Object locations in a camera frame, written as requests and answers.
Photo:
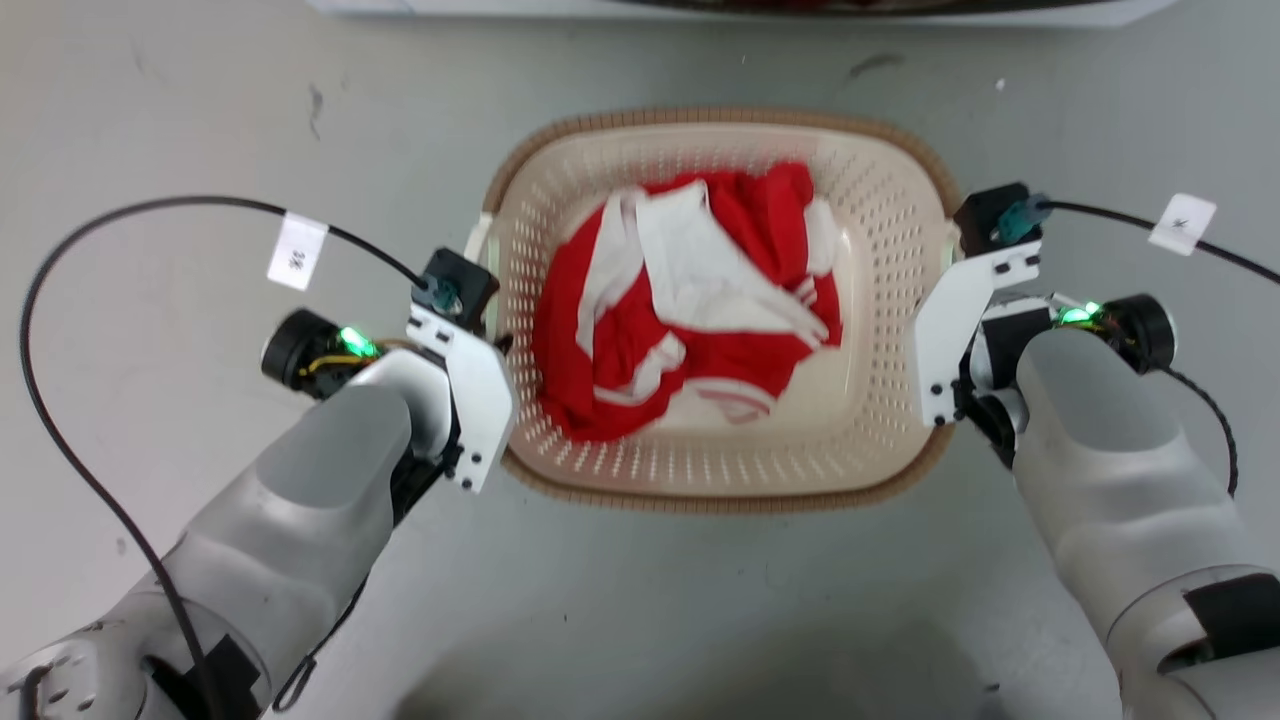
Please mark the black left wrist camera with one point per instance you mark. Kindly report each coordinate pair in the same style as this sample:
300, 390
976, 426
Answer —
462, 285

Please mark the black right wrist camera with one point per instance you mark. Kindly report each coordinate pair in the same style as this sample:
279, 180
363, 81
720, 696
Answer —
995, 215

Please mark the white right camera bracket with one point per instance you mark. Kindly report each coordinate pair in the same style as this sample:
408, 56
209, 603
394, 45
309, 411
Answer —
950, 320

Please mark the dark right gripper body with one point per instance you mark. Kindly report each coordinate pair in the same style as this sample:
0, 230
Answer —
1005, 340

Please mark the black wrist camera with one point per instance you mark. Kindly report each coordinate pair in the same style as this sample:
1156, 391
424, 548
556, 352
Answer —
462, 285
995, 215

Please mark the beige perforated laundry basket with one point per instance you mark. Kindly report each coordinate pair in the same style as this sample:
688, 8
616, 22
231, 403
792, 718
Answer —
700, 470

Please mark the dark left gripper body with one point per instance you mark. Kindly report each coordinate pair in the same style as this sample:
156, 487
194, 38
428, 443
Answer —
425, 470

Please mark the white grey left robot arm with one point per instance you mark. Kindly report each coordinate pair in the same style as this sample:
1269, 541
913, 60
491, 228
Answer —
300, 520

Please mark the white camera bracket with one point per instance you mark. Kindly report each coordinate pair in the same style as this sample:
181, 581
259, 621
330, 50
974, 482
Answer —
950, 320
480, 390

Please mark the red and white garment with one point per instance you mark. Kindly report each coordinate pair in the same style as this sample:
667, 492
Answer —
745, 225

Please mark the white left camera bracket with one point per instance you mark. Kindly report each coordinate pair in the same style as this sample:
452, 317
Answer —
480, 390

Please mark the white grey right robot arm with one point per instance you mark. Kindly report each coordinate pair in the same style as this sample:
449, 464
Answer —
1120, 480

